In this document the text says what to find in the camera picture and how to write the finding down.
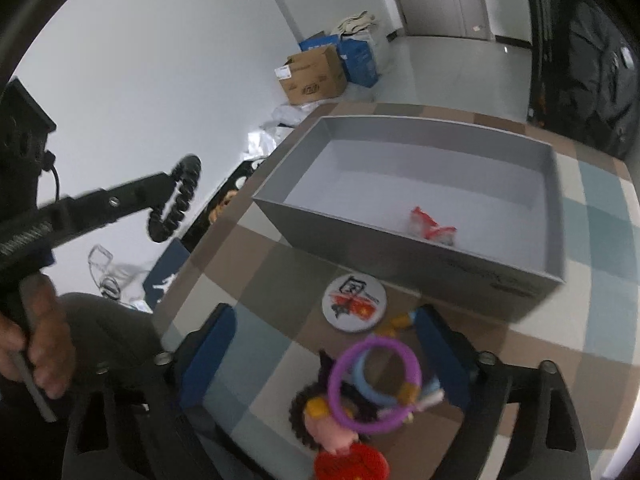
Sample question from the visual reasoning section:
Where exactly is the purple ring bracelet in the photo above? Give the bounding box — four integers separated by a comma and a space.
327, 336, 422, 435

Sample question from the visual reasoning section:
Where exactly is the brown shoe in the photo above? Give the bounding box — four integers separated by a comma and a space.
207, 191, 236, 225

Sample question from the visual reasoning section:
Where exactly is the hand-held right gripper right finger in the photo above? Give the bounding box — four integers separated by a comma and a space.
415, 305, 593, 480

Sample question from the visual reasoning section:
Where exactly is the black backpack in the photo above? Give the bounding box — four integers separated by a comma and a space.
537, 0, 640, 158

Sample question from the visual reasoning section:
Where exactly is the white plastic bag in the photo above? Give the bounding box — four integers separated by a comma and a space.
357, 25, 392, 78

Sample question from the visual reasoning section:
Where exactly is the round white printed badge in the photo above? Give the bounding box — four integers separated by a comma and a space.
320, 273, 387, 335

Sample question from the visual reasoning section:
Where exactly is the black door frame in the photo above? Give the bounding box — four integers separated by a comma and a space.
520, 0, 551, 116

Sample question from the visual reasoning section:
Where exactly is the dark blue shoe box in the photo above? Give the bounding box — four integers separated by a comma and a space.
142, 237, 193, 306

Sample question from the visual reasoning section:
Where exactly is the red round disc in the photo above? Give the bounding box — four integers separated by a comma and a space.
314, 442, 390, 480

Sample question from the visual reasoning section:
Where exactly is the black spiral hair tie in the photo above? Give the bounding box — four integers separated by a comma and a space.
146, 154, 202, 244
289, 350, 386, 453

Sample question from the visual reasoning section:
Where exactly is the crumpled silver plastic bag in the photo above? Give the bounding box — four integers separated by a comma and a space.
247, 127, 296, 157

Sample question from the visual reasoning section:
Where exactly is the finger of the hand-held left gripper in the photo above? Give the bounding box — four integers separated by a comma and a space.
50, 172, 175, 246

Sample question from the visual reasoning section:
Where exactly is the checked tablecloth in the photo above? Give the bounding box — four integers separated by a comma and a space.
152, 102, 636, 480

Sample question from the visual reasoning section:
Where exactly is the pink and yellow figure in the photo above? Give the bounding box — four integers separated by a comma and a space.
305, 395, 366, 456

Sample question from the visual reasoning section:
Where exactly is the clear plastic packaging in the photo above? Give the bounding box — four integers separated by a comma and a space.
87, 245, 151, 306

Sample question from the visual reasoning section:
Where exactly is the black and white sneaker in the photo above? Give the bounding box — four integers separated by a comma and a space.
222, 157, 268, 193

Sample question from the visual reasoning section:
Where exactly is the brown cardboard box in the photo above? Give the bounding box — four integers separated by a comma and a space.
274, 45, 348, 106

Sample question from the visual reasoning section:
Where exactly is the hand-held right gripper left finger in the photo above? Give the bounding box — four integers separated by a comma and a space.
62, 302, 238, 480

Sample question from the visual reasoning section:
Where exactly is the light blue ring bracelet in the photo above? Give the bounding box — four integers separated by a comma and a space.
351, 310, 446, 408

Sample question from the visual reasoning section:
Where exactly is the red and white small trinket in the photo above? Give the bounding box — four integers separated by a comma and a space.
409, 206, 458, 246

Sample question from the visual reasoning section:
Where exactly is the grey plastic mailing bag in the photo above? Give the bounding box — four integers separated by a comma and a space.
272, 102, 321, 128

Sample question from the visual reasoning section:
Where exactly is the person's left hand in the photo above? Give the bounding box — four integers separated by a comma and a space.
0, 272, 76, 401

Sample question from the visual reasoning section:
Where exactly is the grey storage box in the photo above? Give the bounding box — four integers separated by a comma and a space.
251, 115, 567, 325

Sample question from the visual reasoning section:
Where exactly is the blue cardboard box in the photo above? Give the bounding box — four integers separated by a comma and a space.
300, 34, 380, 87

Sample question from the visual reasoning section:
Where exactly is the cream cloth bag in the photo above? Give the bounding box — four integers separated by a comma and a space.
330, 10, 381, 43

